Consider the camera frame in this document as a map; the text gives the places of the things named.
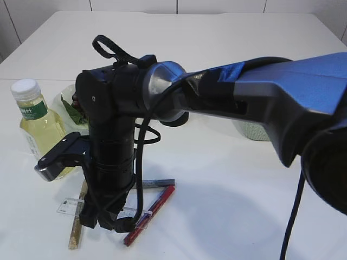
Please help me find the gold glitter pen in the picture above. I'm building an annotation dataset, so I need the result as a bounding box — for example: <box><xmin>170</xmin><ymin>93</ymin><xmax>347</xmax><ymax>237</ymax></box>
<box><xmin>68</xmin><ymin>180</ymin><xmax>88</xmax><ymax>250</ymax></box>

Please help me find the clear plastic ruler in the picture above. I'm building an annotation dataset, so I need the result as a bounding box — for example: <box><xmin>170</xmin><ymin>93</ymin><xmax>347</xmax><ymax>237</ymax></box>
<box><xmin>56</xmin><ymin>198</ymin><xmax>150</xmax><ymax>226</ymax></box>

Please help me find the green woven plastic basket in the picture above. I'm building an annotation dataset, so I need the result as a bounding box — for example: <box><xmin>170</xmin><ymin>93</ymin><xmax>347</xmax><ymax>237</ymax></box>
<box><xmin>233</xmin><ymin>120</ymin><xmax>270</xmax><ymax>141</ymax></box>

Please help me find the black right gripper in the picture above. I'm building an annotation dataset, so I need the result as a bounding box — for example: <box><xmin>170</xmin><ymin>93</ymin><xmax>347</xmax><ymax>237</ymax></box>
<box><xmin>80</xmin><ymin>163</ymin><xmax>136</xmax><ymax>233</ymax></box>

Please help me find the silver glitter pen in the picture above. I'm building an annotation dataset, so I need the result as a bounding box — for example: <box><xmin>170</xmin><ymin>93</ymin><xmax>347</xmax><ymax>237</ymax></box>
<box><xmin>142</xmin><ymin>179</ymin><xmax>175</xmax><ymax>189</ymax></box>

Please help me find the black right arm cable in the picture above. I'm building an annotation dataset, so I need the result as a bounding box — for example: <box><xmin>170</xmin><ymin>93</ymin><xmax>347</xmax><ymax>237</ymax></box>
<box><xmin>92</xmin><ymin>34</ymin><xmax>347</xmax><ymax>260</ymax></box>

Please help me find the red marker pen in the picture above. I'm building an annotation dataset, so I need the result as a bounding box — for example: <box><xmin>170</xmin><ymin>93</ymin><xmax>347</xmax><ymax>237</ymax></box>
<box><xmin>123</xmin><ymin>185</ymin><xmax>175</xmax><ymax>247</ymax></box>

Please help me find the green wavy plastic plate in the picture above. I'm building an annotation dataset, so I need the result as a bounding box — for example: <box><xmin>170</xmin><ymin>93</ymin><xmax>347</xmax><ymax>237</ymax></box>
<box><xmin>51</xmin><ymin>84</ymin><xmax>89</xmax><ymax>135</ymax></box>

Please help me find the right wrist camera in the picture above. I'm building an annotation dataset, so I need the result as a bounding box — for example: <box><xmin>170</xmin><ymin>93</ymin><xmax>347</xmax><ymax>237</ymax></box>
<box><xmin>34</xmin><ymin>132</ymin><xmax>90</xmax><ymax>182</ymax></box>

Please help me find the yellow liquid plastic bottle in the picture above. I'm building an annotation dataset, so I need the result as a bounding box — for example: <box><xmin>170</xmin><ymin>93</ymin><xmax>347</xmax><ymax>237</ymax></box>
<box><xmin>10</xmin><ymin>78</ymin><xmax>79</xmax><ymax>180</ymax></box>

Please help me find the red artificial grape bunch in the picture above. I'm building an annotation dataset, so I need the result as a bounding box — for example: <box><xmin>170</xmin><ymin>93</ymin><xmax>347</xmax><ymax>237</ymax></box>
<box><xmin>60</xmin><ymin>92</ymin><xmax>88</xmax><ymax>125</ymax></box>

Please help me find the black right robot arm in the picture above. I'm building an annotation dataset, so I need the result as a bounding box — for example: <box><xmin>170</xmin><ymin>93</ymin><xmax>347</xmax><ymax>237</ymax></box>
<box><xmin>75</xmin><ymin>53</ymin><xmax>346</xmax><ymax>233</ymax></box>

